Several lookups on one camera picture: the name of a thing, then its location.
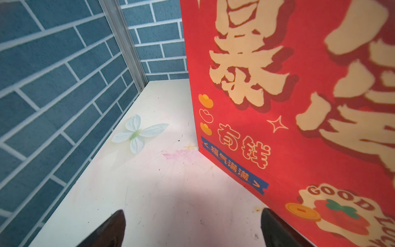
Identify white fabric butterfly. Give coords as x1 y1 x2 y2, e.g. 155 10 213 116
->
111 114 169 155

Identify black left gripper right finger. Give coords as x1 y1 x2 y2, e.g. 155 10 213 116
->
261 208 313 247

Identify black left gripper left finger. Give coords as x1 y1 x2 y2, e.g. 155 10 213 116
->
77 210 126 247

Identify red paper gift bag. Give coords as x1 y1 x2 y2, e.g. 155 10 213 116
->
180 1 395 247

